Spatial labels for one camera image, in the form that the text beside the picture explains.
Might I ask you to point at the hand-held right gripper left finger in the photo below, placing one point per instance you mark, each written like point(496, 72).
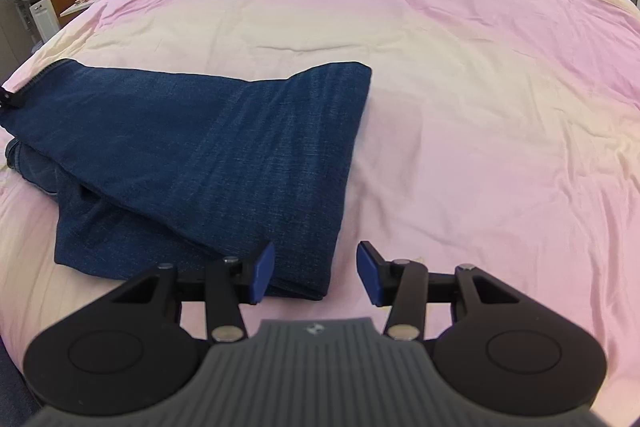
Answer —
point(262, 273)

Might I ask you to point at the pink floral duvet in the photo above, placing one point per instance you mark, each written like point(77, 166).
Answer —
point(475, 107)

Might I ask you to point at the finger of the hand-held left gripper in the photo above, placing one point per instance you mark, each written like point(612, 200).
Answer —
point(7, 99)

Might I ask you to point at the white cabinet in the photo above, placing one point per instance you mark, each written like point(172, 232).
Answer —
point(44, 21)

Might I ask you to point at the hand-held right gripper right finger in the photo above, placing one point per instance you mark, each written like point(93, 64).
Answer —
point(368, 274)

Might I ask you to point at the blue denim pants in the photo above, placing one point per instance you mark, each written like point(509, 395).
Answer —
point(200, 147)

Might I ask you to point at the person's leg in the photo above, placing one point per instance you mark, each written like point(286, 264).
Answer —
point(10, 387)

